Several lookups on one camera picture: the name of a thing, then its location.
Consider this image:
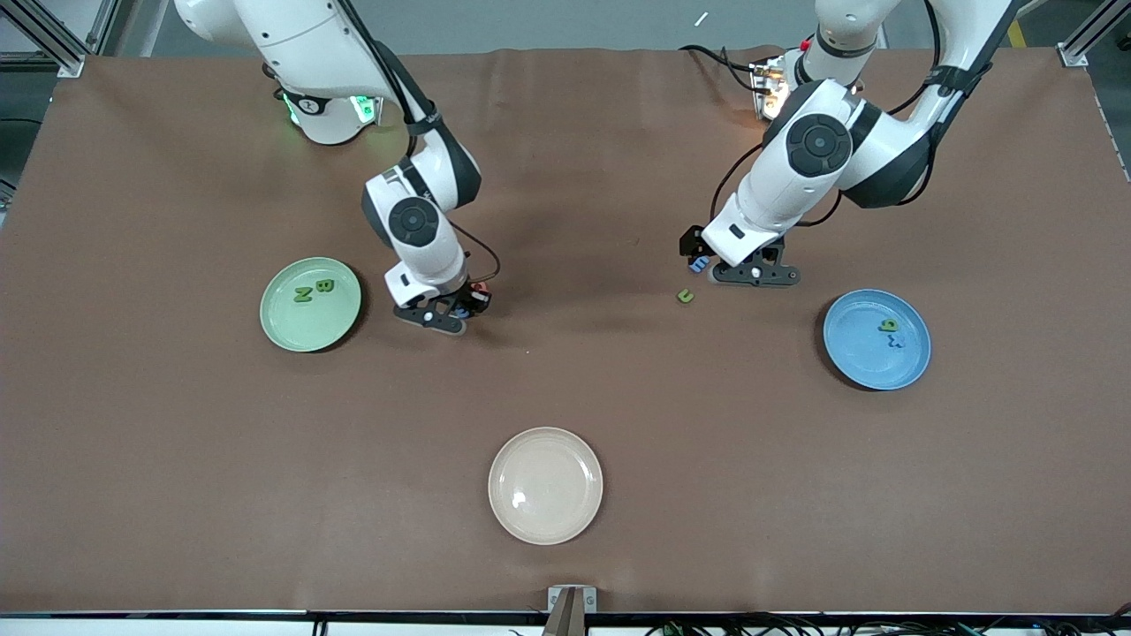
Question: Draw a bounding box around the aluminium frame profile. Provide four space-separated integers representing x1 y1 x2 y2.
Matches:
1056 0 1131 69
0 0 120 79

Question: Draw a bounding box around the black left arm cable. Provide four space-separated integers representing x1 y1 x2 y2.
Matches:
710 0 939 229

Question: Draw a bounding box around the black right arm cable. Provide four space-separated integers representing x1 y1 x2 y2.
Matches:
338 0 502 285

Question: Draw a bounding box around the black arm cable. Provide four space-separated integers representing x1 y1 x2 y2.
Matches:
710 0 939 229
338 0 502 285

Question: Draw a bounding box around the tangled black cable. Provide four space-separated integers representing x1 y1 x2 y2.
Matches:
645 614 1131 636

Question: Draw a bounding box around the light green plate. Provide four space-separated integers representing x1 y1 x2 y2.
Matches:
260 257 363 353

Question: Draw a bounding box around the grey metal bracket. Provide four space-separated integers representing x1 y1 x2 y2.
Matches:
543 585 598 636

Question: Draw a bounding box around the blue plate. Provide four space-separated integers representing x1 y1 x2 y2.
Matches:
823 289 932 391

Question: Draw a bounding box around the cream plate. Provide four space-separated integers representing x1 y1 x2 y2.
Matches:
488 427 604 546

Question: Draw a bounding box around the brown table cover mat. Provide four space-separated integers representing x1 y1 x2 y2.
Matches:
0 46 1131 615

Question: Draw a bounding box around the black left base cable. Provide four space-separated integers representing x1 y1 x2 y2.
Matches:
679 44 763 94

